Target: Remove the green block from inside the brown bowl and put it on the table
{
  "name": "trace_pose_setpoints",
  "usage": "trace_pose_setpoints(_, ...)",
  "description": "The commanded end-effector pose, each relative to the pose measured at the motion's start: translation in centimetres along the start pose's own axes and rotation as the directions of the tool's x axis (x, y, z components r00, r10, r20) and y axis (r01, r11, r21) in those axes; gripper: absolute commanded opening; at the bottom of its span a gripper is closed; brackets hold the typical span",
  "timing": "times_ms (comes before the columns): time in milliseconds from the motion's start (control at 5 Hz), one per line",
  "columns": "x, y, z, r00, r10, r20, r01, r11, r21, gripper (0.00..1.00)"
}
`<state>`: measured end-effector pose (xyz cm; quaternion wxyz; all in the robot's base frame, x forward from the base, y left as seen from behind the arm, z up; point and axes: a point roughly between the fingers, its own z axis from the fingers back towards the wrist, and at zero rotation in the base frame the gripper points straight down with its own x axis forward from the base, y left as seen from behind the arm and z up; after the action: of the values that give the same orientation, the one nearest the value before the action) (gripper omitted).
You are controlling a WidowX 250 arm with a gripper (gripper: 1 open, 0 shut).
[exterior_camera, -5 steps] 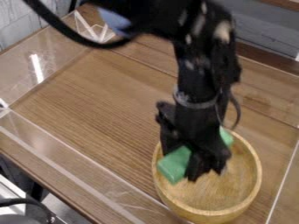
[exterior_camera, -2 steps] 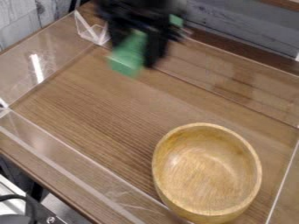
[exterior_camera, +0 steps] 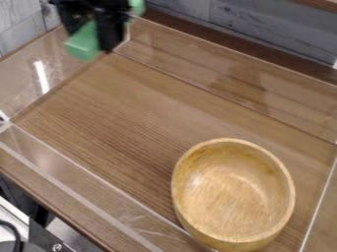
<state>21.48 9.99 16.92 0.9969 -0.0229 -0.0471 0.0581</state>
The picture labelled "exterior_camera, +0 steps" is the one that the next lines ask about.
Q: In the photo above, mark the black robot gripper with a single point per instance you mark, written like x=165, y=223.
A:
x=110, y=23

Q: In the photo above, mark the green rectangular block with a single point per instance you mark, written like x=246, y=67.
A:
x=82, y=45

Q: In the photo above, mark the brown wooden bowl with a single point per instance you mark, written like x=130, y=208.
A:
x=233, y=194

